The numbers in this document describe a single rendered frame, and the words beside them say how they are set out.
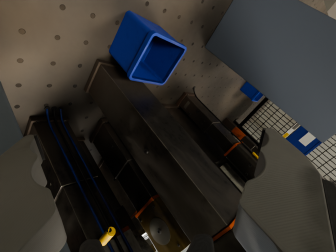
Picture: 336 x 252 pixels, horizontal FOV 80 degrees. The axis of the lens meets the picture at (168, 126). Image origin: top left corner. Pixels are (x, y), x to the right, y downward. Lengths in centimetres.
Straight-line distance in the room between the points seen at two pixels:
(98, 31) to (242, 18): 37
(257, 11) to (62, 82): 49
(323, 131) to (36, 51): 59
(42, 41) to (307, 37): 53
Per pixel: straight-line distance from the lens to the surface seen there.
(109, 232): 29
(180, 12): 53
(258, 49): 60
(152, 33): 38
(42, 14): 40
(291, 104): 57
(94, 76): 47
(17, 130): 25
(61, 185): 41
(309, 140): 136
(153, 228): 51
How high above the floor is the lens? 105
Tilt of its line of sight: 24 degrees down
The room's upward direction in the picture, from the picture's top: 140 degrees clockwise
